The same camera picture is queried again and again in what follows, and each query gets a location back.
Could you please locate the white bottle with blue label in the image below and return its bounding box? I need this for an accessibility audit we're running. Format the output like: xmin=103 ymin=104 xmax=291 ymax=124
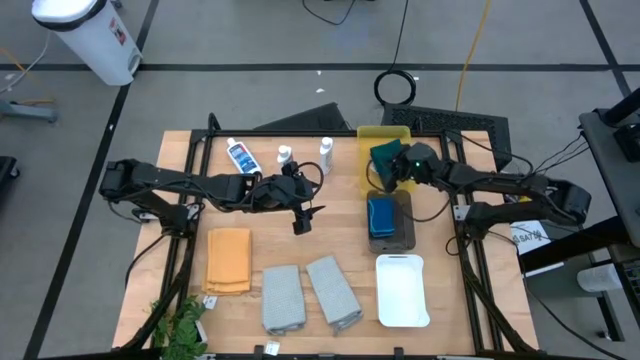
xmin=276 ymin=144 xmax=295 ymax=169
xmin=318 ymin=136 xmax=335 ymax=176
xmin=225 ymin=136 xmax=264 ymax=183

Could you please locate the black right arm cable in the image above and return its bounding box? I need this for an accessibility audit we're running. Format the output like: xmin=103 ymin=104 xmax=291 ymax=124
xmin=364 ymin=159 xmax=454 ymax=224

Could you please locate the yellow hanging cable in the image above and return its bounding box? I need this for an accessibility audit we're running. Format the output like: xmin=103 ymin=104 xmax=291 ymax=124
xmin=454 ymin=0 xmax=494 ymax=112

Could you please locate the grey floor stand base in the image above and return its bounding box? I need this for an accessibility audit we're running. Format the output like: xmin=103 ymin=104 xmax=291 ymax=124
xmin=0 ymin=98 xmax=60 ymax=125

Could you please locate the black aluminium rig frame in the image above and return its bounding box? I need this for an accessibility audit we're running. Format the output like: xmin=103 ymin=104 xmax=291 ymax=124
xmin=119 ymin=112 xmax=540 ymax=360

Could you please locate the white plastic bin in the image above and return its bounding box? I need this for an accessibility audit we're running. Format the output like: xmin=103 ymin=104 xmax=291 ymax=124
xmin=374 ymin=253 xmax=432 ymax=330

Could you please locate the black flat panel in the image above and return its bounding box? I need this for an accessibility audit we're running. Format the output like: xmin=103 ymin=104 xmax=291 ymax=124
xmin=253 ymin=101 xmax=351 ymax=133

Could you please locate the orange cloth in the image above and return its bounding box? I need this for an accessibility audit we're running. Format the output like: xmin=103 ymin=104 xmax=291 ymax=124
xmin=201 ymin=227 xmax=253 ymax=297

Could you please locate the grey translucent plastic bin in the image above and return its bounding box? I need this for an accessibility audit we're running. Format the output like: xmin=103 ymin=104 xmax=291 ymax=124
xmin=366 ymin=188 xmax=417 ymax=255

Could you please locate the blue kitchen sponge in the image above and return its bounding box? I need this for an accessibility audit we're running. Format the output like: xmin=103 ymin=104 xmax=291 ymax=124
xmin=367 ymin=195 xmax=398 ymax=239

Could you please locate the dark green cloth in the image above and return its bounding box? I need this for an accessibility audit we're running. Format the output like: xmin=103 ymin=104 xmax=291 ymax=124
xmin=368 ymin=138 xmax=405 ymax=174

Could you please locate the green plant in white pot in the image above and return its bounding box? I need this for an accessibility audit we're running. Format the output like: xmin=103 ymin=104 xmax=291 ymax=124
xmin=148 ymin=294 xmax=210 ymax=360

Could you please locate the black perforated panel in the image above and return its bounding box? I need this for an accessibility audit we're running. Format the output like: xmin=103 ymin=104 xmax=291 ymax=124
xmin=381 ymin=103 xmax=514 ymax=172

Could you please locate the grey waffle-weave towel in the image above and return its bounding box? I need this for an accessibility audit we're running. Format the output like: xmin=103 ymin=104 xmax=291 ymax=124
xmin=305 ymin=255 xmax=365 ymax=337
xmin=260 ymin=264 xmax=308 ymax=337

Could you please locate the black coiled hanging cable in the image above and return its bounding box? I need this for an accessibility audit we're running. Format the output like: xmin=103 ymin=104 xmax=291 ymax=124
xmin=372 ymin=0 xmax=419 ymax=108

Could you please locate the black workstation desk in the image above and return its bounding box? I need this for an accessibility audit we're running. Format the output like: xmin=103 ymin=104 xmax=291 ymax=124
xmin=578 ymin=87 xmax=640 ymax=251

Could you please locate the white trash can black rim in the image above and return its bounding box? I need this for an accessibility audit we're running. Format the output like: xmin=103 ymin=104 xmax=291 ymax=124
xmin=30 ymin=0 xmax=145 ymax=87

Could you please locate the white roll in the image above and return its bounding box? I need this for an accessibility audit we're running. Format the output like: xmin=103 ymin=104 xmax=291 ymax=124
xmin=576 ymin=263 xmax=625 ymax=294

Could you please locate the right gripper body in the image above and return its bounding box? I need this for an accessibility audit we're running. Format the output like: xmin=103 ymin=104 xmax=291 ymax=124
xmin=384 ymin=144 xmax=416 ymax=194

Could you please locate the yellow translucent plastic bin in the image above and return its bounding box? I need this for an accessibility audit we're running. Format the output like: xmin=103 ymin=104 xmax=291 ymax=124
xmin=356 ymin=124 xmax=419 ymax=197

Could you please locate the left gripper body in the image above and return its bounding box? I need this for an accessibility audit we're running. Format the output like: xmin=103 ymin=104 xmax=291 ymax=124
xmin=257 ymin=161 xmax=314 ymax=236

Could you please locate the white paper sheet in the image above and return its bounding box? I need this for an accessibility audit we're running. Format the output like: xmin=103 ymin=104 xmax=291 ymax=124
xmin=509 ymin=219 xmax=553 ymax=257

